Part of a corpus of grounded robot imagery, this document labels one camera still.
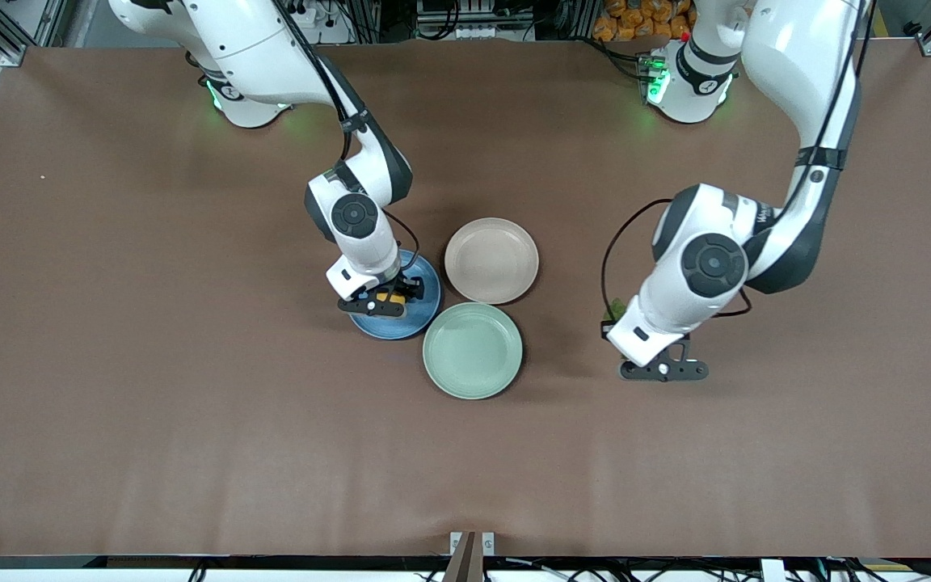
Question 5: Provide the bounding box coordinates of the grey electronics box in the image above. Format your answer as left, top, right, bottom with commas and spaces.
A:
415, 0, 536, 41

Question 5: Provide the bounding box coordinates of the brown table cover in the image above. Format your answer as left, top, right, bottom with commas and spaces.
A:
0, 36, 931, 559

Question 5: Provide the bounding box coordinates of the beige plate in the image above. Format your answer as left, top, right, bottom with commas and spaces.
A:
444, 217, 540, 306

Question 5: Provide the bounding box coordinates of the orange snack bag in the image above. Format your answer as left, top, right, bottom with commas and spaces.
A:
592, 0, 694, 43

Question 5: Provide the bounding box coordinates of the light green plate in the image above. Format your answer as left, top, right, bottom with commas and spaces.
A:
422, 302, 524, 400

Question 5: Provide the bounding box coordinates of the blue plate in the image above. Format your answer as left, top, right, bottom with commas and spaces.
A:
349, 248, 442, 341

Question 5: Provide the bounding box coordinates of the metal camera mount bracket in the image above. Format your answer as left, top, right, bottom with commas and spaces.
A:
443, 530, 497, 582

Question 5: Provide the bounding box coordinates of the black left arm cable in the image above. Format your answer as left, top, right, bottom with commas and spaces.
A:
600, 197, 754, 325

